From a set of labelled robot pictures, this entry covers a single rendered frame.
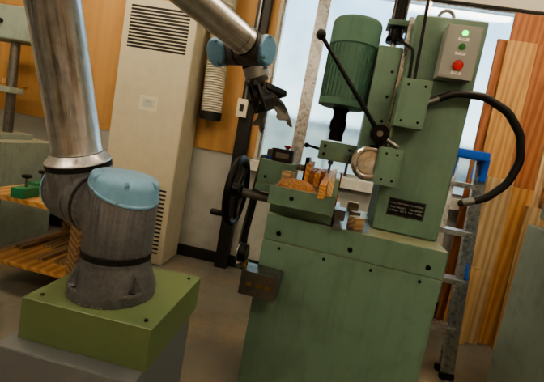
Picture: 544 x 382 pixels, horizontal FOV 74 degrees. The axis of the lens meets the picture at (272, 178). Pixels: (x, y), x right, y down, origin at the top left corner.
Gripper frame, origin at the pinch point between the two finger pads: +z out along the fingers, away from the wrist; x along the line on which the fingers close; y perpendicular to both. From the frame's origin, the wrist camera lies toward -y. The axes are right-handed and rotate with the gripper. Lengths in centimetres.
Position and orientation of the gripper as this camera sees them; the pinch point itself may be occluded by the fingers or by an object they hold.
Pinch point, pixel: (277, 129)
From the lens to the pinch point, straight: 137.4
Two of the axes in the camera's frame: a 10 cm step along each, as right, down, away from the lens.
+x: 7.6, -0.5, -6.5
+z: 2.8, 9.3, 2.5
